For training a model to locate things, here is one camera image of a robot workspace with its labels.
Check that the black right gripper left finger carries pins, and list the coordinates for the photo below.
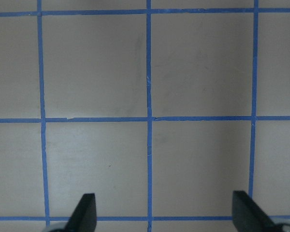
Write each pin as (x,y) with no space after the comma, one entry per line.
(84,217)

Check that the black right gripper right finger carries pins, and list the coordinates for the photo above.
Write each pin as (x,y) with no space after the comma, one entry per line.
(247,216)

